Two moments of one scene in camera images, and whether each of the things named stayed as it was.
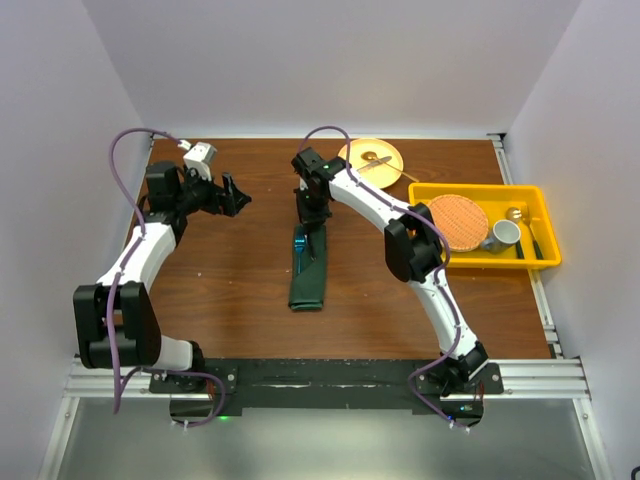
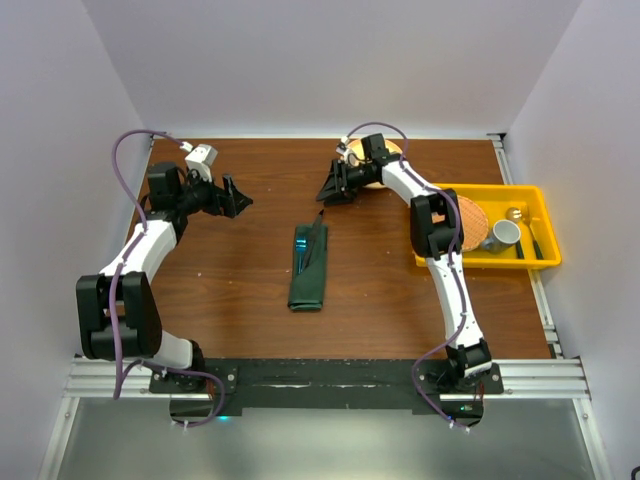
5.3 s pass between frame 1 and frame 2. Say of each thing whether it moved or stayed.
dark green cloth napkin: stayed
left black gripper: stayed
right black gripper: moved
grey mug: stayed
